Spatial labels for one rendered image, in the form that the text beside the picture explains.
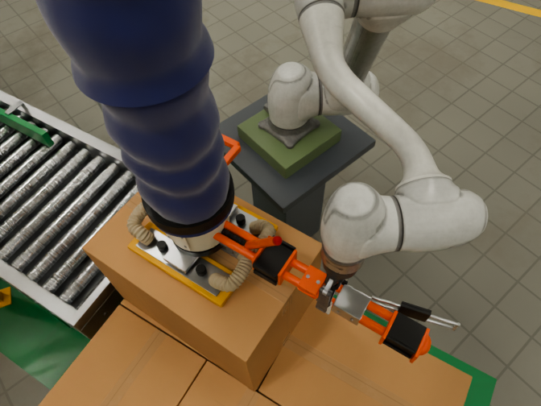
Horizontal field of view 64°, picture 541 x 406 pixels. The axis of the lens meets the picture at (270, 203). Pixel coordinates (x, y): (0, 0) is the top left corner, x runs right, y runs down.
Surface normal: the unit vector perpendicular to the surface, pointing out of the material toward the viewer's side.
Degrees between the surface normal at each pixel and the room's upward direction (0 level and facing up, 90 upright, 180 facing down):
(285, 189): 0
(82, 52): 96
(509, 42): 0
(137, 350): 0
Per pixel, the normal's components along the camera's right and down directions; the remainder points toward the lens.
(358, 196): -0.06, -0.59
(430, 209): -0.06, -0.40
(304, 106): 0.13, 0.76
